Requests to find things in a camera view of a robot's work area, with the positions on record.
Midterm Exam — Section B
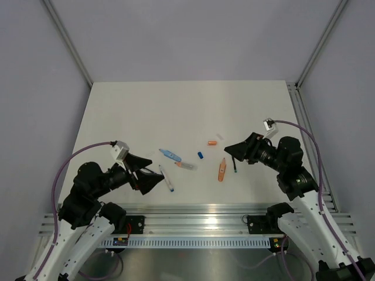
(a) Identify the black green-tipped pen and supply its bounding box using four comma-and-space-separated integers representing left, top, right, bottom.
231, 156, 237, 173

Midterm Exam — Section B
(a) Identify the aluminium front rail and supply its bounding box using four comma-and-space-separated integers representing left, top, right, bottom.
37, 203, 357, 237

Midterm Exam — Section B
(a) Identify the aluminium rail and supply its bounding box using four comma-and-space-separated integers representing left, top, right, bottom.
37, 203, 357, 237
286, 82, 340, 213

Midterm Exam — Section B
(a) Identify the white blue-capped pen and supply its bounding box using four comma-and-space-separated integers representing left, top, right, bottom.
159, 165, 175, 192

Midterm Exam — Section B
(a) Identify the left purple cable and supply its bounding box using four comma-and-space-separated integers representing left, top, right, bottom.
32, 140, 118, 280

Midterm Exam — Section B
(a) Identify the clear pen cap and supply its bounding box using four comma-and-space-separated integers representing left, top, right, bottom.
145, 151, 155, 157
216, 133, 224, 141

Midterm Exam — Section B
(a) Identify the clear pen cap left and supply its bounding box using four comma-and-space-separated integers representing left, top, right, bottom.
145, 151, 155, 157

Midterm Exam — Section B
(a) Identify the right aluminium frame post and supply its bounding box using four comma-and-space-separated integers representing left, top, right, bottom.
295, 0, 350, 90

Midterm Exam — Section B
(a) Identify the left aluminium frame post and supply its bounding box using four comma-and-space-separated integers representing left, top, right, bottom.
40, 0, 94, 88

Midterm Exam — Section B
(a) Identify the right side aluminium rail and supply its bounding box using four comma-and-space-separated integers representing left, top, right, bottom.
286, 82, 340, 213

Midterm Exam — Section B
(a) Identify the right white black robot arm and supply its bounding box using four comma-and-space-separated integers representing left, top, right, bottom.
224, 133, 374, 280

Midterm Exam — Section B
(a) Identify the grey orange-tipped marker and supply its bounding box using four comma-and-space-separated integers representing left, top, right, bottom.
175, 162, 197, 170

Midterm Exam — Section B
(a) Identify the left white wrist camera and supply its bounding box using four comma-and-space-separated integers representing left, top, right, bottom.
110, 140, 129, 162

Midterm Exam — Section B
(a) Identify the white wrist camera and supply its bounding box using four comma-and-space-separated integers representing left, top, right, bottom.
263, 118, 278, 139
110, 140, 129, 162

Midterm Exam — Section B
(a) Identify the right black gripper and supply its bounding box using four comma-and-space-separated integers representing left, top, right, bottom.
224, 132, 286, 173

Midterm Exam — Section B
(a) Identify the blue highlighter pen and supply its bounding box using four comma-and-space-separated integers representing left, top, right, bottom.
159, 149, 182, 162

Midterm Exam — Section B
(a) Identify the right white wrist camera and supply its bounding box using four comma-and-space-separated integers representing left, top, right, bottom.
263, 118, 278, 139

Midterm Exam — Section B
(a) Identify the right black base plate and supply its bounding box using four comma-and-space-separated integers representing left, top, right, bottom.
241, 214, 283, 235

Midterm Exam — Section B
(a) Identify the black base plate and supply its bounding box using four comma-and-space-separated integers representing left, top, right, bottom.
241, 214, 283, 235
125, 215, 145, 234

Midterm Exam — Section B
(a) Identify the clear pen cap right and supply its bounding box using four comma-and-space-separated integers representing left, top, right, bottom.
216, 133, 224, 141

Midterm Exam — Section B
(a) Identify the orange highlighter pen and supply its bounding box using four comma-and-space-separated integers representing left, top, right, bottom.
217, 157, 226, 182

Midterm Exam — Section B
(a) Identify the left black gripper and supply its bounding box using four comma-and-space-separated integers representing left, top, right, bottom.
92, 152, 164, 198

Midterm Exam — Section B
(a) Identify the white slotted cable duct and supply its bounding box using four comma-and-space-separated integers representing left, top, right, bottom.
98, 237, 271, 249

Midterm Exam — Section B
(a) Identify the aluminium frame post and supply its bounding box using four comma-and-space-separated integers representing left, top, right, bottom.
295, 0, 350, 90
40, 0, 94, 88

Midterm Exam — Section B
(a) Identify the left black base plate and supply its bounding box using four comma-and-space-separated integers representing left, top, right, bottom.
125, 215, 145, 234

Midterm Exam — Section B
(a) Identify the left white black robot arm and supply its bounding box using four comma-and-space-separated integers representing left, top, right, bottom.
20, 154, 164, 280

